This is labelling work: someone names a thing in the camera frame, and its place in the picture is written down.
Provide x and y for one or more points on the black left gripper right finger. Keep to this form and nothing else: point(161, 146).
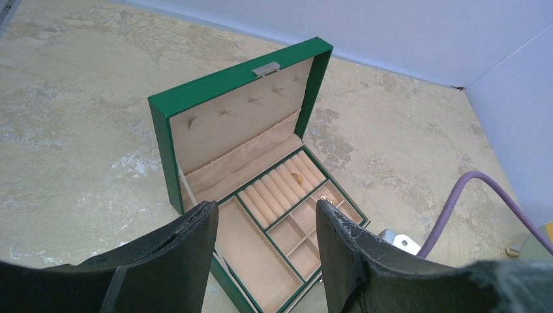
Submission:
point(363, 273)

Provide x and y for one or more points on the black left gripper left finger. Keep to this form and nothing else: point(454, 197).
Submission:
point(165, 270)

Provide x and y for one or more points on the green jewelry tray insert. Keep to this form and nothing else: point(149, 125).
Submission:
point(268, 257)

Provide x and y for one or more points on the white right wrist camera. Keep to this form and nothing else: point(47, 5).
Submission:
point(400, 241)

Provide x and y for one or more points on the gold hoop earring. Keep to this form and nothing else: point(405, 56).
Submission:
point(298, 178)

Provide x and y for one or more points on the green jewelry box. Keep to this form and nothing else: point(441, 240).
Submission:
point(217, 132)

